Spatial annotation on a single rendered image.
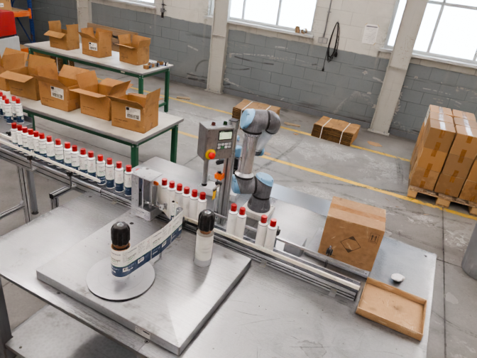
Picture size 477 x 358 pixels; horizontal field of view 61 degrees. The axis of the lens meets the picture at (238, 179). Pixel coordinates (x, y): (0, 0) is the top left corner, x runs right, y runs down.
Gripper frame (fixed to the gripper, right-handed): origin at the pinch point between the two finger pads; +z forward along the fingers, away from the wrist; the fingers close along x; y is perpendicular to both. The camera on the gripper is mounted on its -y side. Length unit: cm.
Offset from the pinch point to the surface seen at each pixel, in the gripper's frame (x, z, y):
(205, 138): -62, -55, 3
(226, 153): -53, -45, 13
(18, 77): 73, -14, -243
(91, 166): -49, -13, -76
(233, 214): -66, -18, 25
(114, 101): 64, -15, -130
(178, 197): -60, -15, -10
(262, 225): -70, -18, 42
